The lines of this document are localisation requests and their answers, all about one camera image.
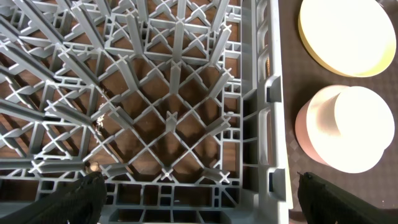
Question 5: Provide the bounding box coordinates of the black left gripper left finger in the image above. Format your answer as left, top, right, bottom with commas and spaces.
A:
1, 172, 107, 224

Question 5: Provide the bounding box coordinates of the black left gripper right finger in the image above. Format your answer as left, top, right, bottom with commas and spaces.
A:
297, 172, 397, 224

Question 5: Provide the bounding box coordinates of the pink white bowl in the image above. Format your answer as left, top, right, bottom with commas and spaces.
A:
295, 85, 395, 174

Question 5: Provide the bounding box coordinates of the grey plastic dishwasher rack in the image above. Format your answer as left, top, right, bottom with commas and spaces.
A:
1, 0, 292, 223

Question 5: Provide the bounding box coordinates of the dark brown serving tray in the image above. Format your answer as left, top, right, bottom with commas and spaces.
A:
279, 0, 397, 221

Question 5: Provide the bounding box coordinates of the yellow round plate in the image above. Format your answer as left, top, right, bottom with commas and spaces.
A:
298, 0, 397, 78

